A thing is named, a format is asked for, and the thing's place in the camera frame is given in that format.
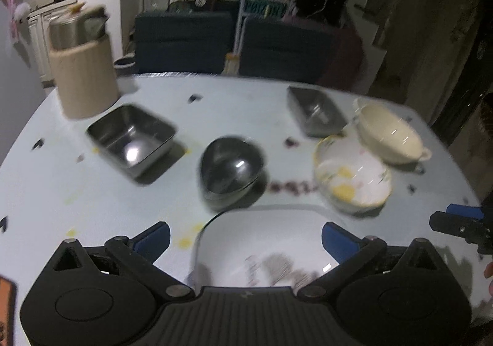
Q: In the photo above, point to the person's right hand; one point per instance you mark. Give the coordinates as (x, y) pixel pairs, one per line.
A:
(489, 271)

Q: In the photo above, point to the white fluffy pompom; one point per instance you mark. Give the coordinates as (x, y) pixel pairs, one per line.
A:
(21, 11)

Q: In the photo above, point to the large square steel container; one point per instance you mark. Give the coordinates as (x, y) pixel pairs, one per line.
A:
(131, 138)

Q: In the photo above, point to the dark blue chair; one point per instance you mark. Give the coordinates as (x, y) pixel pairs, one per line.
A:
(185, 41)
(285, 49)

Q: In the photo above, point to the teal lettered sign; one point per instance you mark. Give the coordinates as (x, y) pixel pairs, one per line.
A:
(262, 6)

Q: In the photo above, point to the white plate with dark rim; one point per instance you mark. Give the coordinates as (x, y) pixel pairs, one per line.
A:
(262, 238)

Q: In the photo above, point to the maroon chair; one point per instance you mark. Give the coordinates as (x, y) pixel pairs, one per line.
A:
(348, 57)

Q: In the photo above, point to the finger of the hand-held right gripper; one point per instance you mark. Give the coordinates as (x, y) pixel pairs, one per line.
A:
(454, 226)
(462, 211)

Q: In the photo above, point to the black heart-shaped bowl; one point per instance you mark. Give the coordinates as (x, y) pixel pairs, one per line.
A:
(231, 169)

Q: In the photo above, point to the white kitchen cabinet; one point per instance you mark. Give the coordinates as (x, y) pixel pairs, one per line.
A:
(38, 45)

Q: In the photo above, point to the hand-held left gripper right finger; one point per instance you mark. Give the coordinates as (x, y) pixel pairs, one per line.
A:
(336, 238)

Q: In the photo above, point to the white floral bowl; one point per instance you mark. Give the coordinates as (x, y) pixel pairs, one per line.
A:
(354, 180)

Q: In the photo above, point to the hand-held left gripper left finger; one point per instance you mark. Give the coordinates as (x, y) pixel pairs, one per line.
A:
(155, 238)

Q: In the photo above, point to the small rectangular steel tray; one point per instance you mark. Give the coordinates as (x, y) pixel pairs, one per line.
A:
(316, 111)

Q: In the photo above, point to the beige kettle with steel top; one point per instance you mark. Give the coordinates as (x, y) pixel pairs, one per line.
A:
(84, 80)

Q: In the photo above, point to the orange flat object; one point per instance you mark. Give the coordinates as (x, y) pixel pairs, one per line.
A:
(7, 311)

